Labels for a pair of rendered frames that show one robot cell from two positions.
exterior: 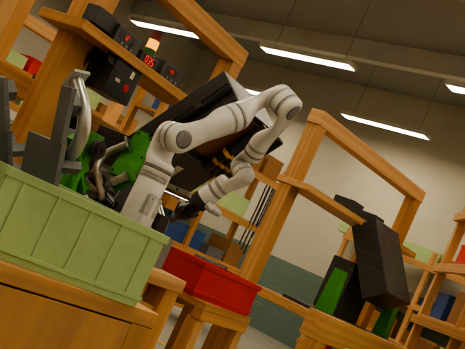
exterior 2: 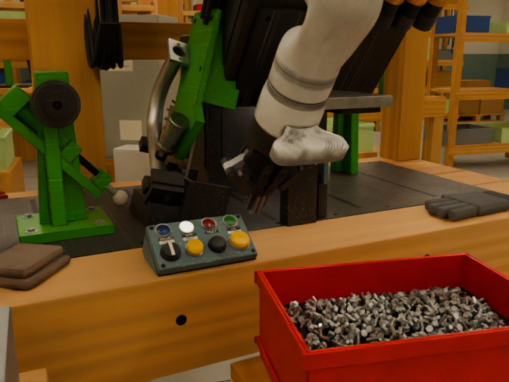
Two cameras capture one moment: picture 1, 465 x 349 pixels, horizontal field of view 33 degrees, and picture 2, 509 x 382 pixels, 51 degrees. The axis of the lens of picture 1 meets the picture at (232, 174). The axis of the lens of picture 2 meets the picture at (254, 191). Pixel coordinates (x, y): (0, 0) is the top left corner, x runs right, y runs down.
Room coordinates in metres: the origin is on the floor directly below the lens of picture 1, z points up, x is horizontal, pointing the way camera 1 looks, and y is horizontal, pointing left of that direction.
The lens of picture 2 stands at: (2.27, -0.24, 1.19)
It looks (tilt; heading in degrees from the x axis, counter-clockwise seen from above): 14 degrees down; 32
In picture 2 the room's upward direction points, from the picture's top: straight up
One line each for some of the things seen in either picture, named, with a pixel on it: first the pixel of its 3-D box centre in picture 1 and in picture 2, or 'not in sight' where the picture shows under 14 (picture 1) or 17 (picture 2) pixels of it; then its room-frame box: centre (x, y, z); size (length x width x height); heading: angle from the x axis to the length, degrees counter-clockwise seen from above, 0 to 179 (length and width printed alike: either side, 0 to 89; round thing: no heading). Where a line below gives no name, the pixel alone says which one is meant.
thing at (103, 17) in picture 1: (102, 21); not in sight; (3.06, 0.71, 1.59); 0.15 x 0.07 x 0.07; 147
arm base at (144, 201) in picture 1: (144, 196); not in sight; (2.38, 0.21, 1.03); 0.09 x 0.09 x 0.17; 57
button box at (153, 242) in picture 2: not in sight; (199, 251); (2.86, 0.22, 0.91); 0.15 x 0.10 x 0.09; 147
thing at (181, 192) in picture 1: (160, 185); (293, 98); (3.20, 0.24, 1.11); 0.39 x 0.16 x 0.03; 57
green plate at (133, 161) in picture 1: (138, 157); (211, 69); (3.09, 0.36, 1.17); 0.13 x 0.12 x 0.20; 147
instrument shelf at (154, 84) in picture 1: (129, 66); not in sight; (3.33, 0.59, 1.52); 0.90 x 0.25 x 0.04; 147
